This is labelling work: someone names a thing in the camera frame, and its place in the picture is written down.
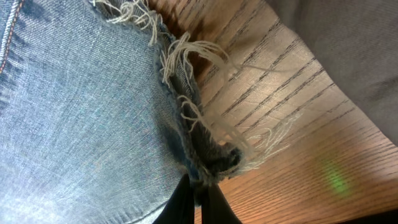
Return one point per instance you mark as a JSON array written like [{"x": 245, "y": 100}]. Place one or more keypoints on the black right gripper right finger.
[{"x": 215, "y": 208}]

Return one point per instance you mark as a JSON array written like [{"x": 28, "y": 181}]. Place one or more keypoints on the light blue denim jeans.
[{"x": 101, "y": 115}]

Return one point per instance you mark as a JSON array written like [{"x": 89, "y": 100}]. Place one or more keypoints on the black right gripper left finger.
[{"x": 180, "y": 209}]

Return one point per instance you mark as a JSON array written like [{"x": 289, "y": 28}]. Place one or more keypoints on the grey khaki trousers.
[{"x": 356, "y": 43}]

